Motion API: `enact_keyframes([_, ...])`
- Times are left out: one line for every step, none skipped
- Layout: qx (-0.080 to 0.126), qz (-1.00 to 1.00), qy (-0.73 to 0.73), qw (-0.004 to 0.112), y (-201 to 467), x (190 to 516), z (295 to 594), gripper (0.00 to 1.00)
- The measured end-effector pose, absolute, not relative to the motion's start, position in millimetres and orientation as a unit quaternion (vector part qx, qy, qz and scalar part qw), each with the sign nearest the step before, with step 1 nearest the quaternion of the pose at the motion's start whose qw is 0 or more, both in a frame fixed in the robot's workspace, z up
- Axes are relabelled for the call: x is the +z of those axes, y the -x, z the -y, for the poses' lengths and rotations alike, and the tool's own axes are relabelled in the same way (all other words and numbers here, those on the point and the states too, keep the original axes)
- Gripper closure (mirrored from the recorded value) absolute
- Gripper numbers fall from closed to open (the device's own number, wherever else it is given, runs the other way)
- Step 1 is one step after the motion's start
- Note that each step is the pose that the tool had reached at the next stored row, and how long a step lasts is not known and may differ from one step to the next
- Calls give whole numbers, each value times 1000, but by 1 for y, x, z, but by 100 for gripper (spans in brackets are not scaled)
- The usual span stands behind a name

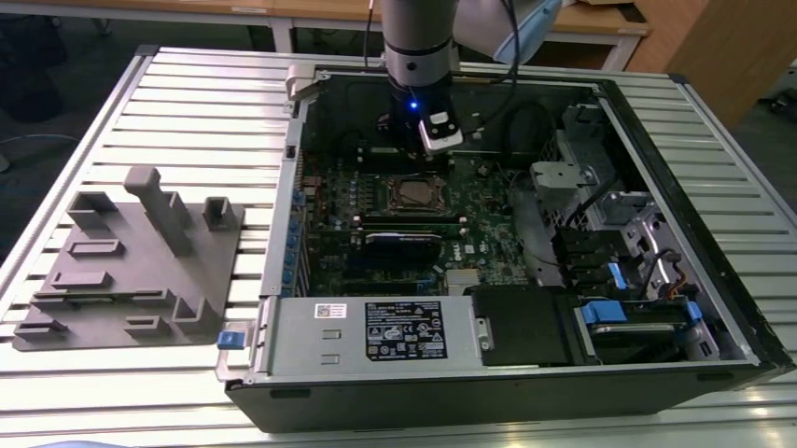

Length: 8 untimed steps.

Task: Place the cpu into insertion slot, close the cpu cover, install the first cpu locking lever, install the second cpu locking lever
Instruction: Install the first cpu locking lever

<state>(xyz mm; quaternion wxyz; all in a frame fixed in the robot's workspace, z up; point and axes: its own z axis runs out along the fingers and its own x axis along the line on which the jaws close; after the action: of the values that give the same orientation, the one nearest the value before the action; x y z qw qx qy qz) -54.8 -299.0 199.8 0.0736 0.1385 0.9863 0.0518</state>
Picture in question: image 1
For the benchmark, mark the silver CPU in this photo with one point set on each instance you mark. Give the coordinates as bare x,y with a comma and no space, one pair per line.
416,192

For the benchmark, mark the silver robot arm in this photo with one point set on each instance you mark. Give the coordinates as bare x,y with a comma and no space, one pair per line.
420,42

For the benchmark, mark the grey case latch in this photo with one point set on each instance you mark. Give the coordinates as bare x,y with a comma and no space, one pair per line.
300,79

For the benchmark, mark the green RAM stick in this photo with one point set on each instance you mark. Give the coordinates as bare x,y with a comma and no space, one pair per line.
411,227

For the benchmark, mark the black graphics card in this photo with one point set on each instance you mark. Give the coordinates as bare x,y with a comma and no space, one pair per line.
401,252

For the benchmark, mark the green motherboard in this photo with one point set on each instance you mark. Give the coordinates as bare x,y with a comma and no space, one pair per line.
491,242

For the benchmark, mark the perforated metal drive cage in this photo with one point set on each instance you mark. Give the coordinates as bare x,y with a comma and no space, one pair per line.
598,154

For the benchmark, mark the wooden desk white legs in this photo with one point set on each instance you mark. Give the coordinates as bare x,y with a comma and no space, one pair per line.
187,7
591,25

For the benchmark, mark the silver finned heatsink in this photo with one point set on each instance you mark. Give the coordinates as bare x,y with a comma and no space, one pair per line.
463,276

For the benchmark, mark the black plastic connector block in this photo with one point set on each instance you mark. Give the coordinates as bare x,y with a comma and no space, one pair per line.
584,254

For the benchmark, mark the blue plastic tab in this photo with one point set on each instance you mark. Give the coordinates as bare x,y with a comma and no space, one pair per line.
616,275

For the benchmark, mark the grey power supply unit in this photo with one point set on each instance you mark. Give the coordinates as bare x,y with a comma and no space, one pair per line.
299,336

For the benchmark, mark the blue disk carrier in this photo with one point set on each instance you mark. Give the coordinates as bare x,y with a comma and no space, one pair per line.
602,312

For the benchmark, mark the wooden cabinet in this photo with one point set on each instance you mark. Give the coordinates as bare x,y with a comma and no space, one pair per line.
734,46

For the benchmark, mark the grey parts rack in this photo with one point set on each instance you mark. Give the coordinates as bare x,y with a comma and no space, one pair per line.
142,280

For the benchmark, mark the blue case latch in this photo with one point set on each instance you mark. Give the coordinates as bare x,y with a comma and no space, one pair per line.
231,340

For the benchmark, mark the black hard disk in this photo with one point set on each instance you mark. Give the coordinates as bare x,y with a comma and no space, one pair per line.
628,345

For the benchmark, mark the black PC case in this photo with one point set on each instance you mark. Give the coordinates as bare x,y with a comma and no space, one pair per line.
435,406

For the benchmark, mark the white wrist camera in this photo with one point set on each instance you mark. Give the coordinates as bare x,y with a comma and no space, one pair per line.
384,126
444,142

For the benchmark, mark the silver metal bracket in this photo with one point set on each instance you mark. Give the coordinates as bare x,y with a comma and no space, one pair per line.
554,184

